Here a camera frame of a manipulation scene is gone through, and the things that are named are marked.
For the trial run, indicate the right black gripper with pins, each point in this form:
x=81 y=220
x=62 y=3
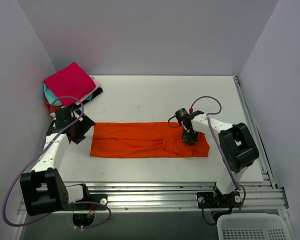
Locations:
x=190 y=136

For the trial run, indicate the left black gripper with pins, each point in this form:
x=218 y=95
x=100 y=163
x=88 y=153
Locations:
x=82 y=127

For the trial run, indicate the orange t-shirt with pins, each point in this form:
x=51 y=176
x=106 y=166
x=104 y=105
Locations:
x=50 y=108
x=144 y=140

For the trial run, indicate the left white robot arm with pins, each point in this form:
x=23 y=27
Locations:
x=42 y=187

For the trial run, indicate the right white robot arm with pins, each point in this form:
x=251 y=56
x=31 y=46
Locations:
x=234 y=141

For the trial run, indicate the orange folded t-shirt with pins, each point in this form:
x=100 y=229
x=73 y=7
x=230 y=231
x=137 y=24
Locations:
x=50 y=108

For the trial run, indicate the teal folded t-shirt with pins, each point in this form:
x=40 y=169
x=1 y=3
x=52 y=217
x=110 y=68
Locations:
x=50 y=96

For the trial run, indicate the black folded t-shirt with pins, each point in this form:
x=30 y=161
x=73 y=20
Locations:
x=94 y=94

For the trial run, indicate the magenta folded t-shirt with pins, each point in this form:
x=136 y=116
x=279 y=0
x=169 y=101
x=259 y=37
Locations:
x=64 y=84

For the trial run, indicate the pink folded t-shirt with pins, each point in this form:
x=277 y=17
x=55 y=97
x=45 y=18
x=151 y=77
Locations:
x=86 y=88

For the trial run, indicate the white plastic basket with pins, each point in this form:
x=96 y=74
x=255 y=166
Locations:
x=252 y=226

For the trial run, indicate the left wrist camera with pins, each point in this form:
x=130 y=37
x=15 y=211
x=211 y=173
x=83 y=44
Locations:
x=53 y=114

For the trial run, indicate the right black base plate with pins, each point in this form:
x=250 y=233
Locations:
x=216 y=200

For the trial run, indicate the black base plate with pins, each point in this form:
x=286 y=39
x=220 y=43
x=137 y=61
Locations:
x=216 y=200
x=97 y=199

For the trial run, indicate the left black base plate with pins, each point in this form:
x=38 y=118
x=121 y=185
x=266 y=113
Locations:
x=97 y=199

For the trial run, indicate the aluminium mounting rail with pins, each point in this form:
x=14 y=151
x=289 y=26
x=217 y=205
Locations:
x=128 y=197

